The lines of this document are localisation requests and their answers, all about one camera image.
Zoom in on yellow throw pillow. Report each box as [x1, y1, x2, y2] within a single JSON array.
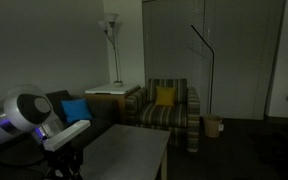
[[155, 86, 176, 106]]

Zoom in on beige waste basket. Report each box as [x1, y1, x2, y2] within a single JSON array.
[[203, 114, 223, 138]]

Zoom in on grey coffee table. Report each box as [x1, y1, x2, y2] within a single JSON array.
[[81, 125, 170, 180]]

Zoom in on white multi-head floor lamp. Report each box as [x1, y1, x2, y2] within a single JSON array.
[[98, 13, 123, 87]]

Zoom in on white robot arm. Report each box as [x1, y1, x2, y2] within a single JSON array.
[[0, 85, 90, 180]]

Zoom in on wooden side table white top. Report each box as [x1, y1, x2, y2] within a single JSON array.
[[84, 84, 140, 124]]

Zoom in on closed window blinds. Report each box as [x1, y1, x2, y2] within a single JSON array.
[[142, 0, 285, 120]]

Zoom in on thin black floor lamp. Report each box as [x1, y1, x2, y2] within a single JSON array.
[[190, 24, 215, 114]]

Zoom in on blue throw pillow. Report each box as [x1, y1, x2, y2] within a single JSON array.
[[61, 98, 93, 123]]

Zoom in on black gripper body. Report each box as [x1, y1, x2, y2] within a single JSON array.
[[43, 143, 83, 180]]

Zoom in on striped armchair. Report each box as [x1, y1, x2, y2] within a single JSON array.
[[126, 79, 200, 152]]

